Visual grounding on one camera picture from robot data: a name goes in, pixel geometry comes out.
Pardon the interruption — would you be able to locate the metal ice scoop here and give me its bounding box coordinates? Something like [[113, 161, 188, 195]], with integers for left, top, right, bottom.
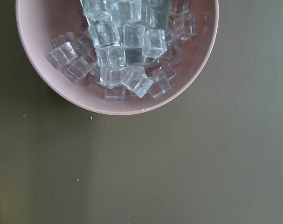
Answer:
[[80, 0, 171, 29]]

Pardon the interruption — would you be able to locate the pink ice bowl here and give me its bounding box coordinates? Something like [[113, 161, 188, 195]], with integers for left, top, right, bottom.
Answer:
[[15, 0, 219, 115]]

